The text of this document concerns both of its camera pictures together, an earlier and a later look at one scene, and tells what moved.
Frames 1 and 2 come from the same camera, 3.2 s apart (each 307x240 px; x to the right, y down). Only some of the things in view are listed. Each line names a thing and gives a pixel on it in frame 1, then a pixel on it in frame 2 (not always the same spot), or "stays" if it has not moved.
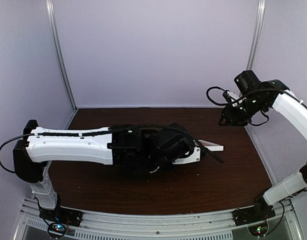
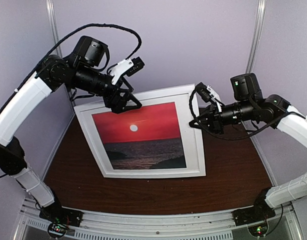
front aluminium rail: (210, 226) stays
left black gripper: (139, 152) → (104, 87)
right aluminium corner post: (256, 34) stays
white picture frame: (211, 146) → (195, 116)
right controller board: (258, 230) stays
